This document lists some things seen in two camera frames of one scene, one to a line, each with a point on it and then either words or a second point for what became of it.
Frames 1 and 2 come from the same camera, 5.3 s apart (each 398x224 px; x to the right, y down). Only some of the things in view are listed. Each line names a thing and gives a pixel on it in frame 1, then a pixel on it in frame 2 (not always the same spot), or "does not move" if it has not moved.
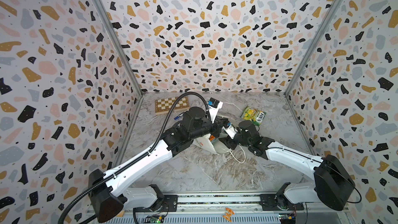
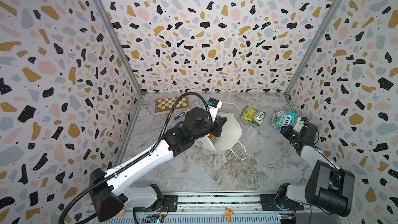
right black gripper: [228, 142] -> [285, 133]
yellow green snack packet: [253, 115] does not move
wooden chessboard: [164, 106] does not move
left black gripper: [218, 124] does not move
